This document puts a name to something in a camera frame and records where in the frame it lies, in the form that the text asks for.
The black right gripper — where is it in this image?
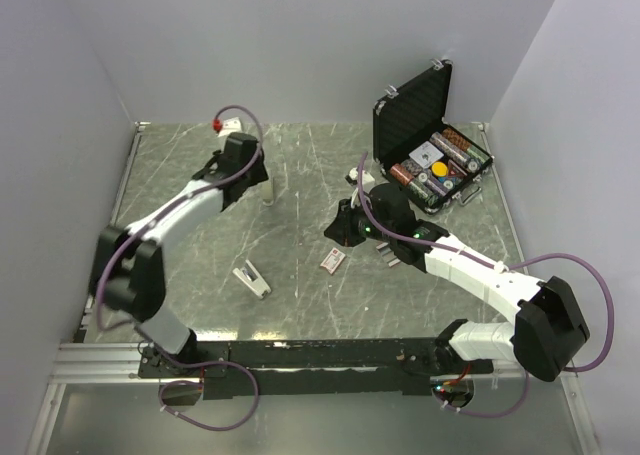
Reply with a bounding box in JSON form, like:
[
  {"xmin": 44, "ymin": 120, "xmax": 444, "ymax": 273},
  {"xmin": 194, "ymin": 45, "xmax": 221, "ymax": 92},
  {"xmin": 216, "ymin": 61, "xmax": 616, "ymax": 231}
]
[{"xmin": 323, "ymin": 195, "xmax": 396, "ymax": 248}]

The beige green stapler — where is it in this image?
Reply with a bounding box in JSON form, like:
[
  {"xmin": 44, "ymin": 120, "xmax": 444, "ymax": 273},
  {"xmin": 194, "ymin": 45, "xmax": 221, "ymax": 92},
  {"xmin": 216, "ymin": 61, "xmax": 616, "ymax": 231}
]
[{"xmin": 261, "ymin": 178, "xmax": 275, "ymax": 206}]

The white grey stapler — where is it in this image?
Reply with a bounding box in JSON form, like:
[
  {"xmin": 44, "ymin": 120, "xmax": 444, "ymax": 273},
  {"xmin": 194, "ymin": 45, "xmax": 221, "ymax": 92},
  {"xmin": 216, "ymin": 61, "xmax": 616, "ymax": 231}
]
[{"xmin": 233, "ymin": 260, "xmax": 271, "ymax": 299}]

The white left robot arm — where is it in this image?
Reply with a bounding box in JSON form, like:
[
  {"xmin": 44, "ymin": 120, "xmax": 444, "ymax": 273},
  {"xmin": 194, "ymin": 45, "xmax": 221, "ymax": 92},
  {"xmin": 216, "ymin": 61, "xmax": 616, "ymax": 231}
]
[{"xmin": 89, "ymin": 132, "xmax": 268, "ymax": 377}]

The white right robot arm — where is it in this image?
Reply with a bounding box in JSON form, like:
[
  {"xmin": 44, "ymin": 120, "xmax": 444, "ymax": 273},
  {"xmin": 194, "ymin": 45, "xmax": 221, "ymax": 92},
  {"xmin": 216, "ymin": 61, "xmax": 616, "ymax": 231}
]
[{"xmin": 324, "ymin": 183, "xmax": 590, "ymax": 382}]

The red white staple packet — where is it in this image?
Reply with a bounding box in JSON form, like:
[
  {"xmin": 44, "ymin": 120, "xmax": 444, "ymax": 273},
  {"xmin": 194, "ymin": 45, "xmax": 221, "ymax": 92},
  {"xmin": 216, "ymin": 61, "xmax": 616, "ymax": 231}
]
[{"xmin": 320, "ymin": 248, "xmax": 346, "ymax": 275}]

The red poker chip roll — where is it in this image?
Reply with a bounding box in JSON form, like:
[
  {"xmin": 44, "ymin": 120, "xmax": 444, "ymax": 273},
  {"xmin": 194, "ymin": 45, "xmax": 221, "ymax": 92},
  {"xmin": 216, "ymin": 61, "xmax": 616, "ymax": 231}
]
[{"xmin": 389, "ymin": 164, "xmax": 414, "ymax": 186}]

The green yellow chip roll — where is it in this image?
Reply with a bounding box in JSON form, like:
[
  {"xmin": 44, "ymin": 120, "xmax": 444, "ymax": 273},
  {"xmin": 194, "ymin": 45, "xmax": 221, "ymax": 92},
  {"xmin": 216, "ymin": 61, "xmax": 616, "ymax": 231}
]
[{"xmin": 407, "ymin": 179, "xmax": 438, "ymax": 207}]

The purple poker chip roll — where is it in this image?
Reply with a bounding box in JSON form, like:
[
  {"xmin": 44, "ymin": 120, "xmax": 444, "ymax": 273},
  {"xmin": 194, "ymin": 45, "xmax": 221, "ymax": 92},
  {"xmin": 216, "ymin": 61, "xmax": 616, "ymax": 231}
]
[{"xmin": 425, "ymin": 175, "xmax": 448, "ymax": 197}]

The black poker chip case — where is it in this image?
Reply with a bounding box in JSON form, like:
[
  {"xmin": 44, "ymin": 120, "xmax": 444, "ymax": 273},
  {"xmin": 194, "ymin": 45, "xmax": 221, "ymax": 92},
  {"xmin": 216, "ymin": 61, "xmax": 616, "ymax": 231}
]
[{"xmin": 373, "ymin": 59, "xmax": 494, "ymax": 214}]

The white playing card box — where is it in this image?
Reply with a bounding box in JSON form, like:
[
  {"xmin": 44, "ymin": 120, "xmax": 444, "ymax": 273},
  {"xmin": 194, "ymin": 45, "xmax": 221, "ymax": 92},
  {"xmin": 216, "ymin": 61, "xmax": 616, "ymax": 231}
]
[{"xmin": 409, "ymin": 142, "xmax": 444, "ymax": 170}]

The yellow dealer button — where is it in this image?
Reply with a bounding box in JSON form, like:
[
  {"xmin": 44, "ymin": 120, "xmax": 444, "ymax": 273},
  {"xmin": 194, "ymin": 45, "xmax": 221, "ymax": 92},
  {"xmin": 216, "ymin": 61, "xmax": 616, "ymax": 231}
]
[{"xmin": 431, "ymin": 161, "xmax": 449, "ymax": 177}]

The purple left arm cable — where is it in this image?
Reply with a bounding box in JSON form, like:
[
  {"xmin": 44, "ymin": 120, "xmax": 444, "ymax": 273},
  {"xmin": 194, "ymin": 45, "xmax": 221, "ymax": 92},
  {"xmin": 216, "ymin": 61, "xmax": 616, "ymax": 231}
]
[{"xmin": 94, "ymin": 105, "xmax": 265, "ymax": 334}]

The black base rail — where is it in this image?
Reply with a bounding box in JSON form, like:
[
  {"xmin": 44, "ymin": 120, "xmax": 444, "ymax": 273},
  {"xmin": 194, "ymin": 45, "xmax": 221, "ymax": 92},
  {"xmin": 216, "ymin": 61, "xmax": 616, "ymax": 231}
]
[{"xmin": 137, "ymin": 337, "xmax": 496, "ymax": 401}]

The aluminium frame rail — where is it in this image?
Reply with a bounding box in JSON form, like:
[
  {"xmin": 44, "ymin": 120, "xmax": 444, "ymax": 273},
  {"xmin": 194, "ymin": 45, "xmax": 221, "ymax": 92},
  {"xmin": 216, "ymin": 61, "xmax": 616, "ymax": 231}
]
[{"xmin": 49, "ymin": 343, "xmax": 142, "ymax": 384}]

